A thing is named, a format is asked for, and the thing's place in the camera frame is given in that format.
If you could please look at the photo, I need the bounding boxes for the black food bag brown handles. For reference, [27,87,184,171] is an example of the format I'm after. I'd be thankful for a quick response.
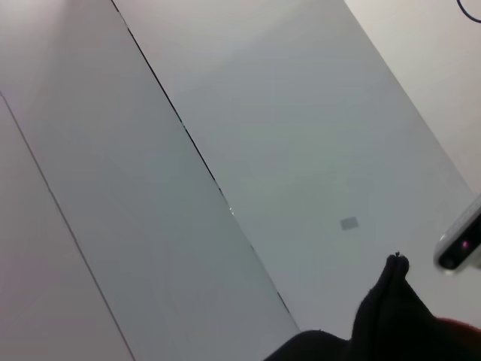
[262,253,481,361]

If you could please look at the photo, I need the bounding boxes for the thin black cable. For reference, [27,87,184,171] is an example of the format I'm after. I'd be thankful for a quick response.
[456,0,481,23]

